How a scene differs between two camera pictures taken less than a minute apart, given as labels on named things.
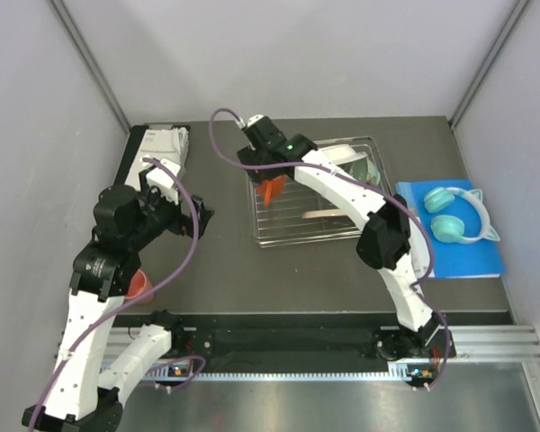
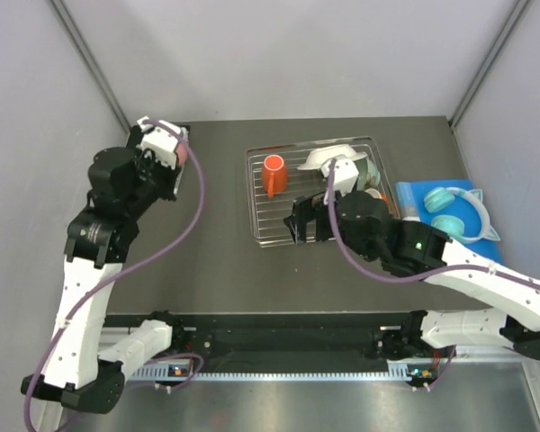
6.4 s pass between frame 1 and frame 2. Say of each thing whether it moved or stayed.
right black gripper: moved
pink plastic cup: moved
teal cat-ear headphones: stayed
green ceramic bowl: stayed
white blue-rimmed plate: stayed
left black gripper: moved
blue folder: stayed
